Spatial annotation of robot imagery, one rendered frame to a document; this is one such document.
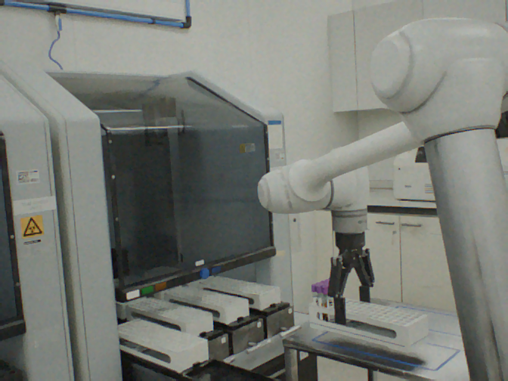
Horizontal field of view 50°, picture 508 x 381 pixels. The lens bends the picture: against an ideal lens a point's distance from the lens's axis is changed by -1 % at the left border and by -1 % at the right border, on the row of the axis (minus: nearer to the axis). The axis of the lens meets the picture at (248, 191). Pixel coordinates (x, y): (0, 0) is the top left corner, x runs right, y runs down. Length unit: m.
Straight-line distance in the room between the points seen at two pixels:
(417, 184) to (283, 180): 2.30
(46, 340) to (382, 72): 0.96
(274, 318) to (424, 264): 1.92
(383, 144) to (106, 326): 0.81
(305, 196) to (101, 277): 0.55
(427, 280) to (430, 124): 2.80
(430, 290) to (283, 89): 1.58
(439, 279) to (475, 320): 2.72
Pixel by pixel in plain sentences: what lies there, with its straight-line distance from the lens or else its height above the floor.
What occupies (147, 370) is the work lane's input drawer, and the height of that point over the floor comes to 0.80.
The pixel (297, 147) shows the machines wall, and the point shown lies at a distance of 3.76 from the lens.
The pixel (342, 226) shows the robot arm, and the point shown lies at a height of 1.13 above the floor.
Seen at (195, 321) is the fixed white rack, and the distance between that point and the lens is 1.58.
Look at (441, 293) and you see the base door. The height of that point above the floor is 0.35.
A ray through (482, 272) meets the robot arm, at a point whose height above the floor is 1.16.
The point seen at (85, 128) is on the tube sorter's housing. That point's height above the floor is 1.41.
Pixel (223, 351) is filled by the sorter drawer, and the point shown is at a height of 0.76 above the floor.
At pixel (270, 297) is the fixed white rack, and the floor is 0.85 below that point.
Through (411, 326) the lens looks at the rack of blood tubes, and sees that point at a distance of 1.34.
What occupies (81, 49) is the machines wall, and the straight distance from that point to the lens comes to 2.72.
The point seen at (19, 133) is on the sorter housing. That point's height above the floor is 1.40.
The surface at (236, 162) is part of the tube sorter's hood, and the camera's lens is 1.70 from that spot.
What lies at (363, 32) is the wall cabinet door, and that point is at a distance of 4.02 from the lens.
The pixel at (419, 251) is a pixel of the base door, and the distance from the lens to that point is 3.56.
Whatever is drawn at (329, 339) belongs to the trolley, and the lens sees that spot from 1.51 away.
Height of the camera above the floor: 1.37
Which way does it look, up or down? 6 degrees down
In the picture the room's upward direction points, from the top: 3 degrees counter-clockwise
